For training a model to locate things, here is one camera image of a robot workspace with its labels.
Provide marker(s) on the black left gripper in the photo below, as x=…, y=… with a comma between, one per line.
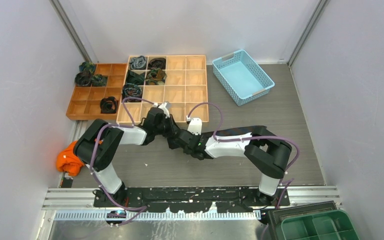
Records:
x=173, y=128

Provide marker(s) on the green dotted rolled tie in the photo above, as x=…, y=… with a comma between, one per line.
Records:
x=99, y=80

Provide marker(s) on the dark green rolled tie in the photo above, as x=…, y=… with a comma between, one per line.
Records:
x=135, y=78

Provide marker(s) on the navy brown striped tie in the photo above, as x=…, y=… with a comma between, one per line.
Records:
x=255, y=129

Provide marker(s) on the grey blue rolled tie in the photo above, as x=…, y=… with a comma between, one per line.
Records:
x=138, y=62

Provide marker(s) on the black rolled tie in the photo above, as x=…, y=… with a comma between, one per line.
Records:
x=108, y=105

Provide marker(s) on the light blue plastic basket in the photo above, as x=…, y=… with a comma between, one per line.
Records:
x=242, y=77

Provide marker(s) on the dark striped rolled tie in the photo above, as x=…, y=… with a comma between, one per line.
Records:
x=83, y=79

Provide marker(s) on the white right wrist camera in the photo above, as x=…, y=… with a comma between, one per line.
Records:
x=194, y=125

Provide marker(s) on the green plastic bin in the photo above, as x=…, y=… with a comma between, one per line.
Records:
x=327, y=225

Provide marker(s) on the dark brown rolled tie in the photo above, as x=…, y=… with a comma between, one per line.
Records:
x=157, y=63

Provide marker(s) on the teal patterned rolled tie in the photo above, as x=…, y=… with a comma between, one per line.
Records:
x=87, y=66

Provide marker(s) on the dark orange wooden compartment tray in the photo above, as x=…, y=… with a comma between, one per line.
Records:
x=85, y=100

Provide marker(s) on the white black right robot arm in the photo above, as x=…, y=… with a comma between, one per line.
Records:
x=267, y=152

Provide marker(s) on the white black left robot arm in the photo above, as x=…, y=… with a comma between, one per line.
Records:
x=97, y=146

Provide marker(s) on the light wooden compartment tray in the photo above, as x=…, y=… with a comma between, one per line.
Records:
x=186, y=85

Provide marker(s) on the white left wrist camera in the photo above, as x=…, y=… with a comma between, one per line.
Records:
x=164, y=106

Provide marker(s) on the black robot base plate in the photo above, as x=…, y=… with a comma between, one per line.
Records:
x=225, y=199

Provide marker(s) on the blue paisley rolled tie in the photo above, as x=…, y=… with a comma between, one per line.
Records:
x=133, y=92

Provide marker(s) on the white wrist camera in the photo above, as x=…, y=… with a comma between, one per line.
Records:
x=164, y=106
x=194, y=125

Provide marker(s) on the green patterned rolled tie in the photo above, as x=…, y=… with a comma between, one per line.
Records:
x=156, y=76

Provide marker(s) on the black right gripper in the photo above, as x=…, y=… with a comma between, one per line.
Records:
x=199, y=136

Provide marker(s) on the orange cloth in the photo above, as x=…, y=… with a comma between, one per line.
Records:
x=67, y=161

